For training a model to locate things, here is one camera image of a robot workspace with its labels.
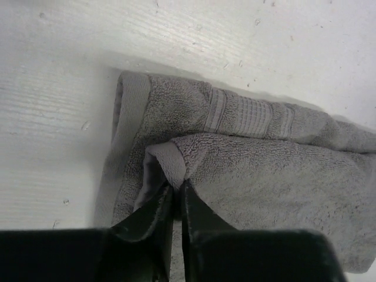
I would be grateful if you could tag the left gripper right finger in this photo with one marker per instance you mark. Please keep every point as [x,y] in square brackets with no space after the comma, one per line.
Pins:
[204,249]

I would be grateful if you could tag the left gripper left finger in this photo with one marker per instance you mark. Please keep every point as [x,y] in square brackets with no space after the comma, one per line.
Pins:
[142,243]

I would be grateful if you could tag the grey towel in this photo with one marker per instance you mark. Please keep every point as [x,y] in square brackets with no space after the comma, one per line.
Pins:
[258,164]

